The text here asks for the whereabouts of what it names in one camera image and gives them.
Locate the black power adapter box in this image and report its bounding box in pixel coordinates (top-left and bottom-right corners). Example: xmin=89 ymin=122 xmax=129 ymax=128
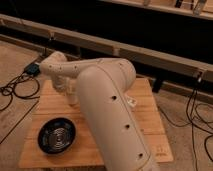
xmin=24 ymin=63 xmax=40 ymax=76

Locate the black ceramic bowl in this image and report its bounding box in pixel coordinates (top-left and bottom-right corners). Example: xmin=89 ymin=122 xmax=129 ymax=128
xmin=37 ymin=117 xmax=76 ymax=154

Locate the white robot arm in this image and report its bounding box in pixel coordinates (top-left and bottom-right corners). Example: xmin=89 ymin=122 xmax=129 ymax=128
xmin=40 ymin=51 xmax=160 ymax=171

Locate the black floor cables right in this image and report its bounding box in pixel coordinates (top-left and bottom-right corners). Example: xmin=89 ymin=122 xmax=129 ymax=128
xmin=156 ymin=74 xmax=213 ymax=164

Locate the black floor cable left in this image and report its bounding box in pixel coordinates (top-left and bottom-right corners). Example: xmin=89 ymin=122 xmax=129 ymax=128
xmin=0 ymin=71 xmax=41 ymax=113

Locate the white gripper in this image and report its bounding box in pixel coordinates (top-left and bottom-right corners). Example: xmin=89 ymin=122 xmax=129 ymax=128
xmin=53 ymin=77 xmax=78 ymax=105

